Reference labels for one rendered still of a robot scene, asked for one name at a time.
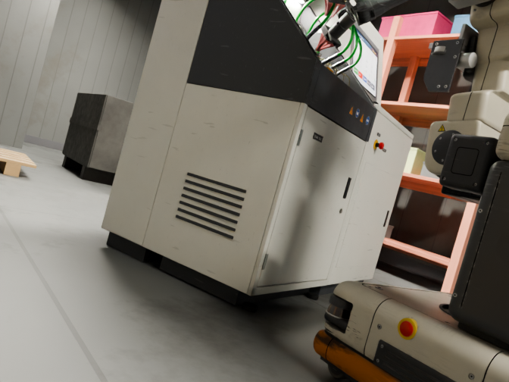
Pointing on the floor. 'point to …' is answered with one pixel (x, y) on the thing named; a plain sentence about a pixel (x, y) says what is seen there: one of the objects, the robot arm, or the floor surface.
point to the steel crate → (96, 136)
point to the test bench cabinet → (226, 193)
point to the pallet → (14, 162)
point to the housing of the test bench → (152, 126)
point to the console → (368, 184)
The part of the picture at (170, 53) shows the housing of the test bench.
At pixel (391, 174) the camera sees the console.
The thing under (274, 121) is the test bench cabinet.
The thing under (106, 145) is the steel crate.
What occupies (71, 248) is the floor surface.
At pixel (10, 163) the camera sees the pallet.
